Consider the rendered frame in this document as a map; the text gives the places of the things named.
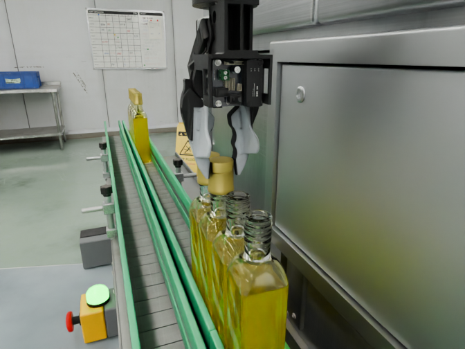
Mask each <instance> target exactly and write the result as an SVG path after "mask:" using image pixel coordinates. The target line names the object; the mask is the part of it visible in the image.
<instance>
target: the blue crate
mask: <svg viewBox="0 0 465 349"><path fill-rule="evenodd" d="M41 85H42V84H41V80H40V75H39V71H0V89H38V88H40V87H41Z"/></svg>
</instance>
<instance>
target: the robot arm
mask: <svg viewBox="0 0 465 349"><path fill-rule="evenodd" d="M258 5H259V0H192V7H194V8H198V9H203V10H209V18H203V19H201V21H200V24H199V28H198V31H197V35H196V38H195V41H194V45H193V47H192V52H191V54H190V59H189V62H188V73H189V77H190V79H185V78H184V79H183V90H182V93H181V99H180V112H181V118H182V120H183V124H184V128H185V131H186V134H187V137H188V140H189V143H190V147H191V149H192V153H193V155H194V159H195V161H196V163H197V166H198V167H199V169H200V171H201V173H202V174H203V176H204V177H205V178H206V179H209V178H210V159H209V158H210V155H211V147H212V144H211V139H210V132H211V130H212V128H213V127H214V121H215V118H214V116H213V115H212V114H211V113H210V112H209V109H208V108H211V107H212V108H222V107H227V106H234V107H233V108H232V109H231V110H230V111H229V112H228V114H227V119H228V124H229V126H230V127H231V129H232V138H231V145H232V148H233V151H232V159H233V160H234V170H235V174H236V175H240V174H241V172H242V170H243V169H244V166H245V165H246V162H247V159H248V155H249V154H257V153H258V152H259V139H258V137H257V135H256V134H255V133H254V131H253V123H254V120H255V117H256V115H257V112H258V109H259V107H261V106H262V103H264V104H267V105H271V90H272V71H273V55H260V54H259V53H258V51H253V8H256V7H257V6H258ZM264 69H268V93H264ZM202 98H203V100H202ZM204 105H205V107H204Z"/></svg>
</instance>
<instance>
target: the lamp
mask: <svg viewBox="0 0 465 349"><path fill-rule="evenodd" d="M109 300H110V295H109V290H108V288H107V287H106V286H104V285H94V286H92V287H90V288H89V289H88V291H87V293H86V304H87V305H88V306H89V307H92V308H97V307H102V306H103V305H106V304H107V303H108V302H109Z"/></svg>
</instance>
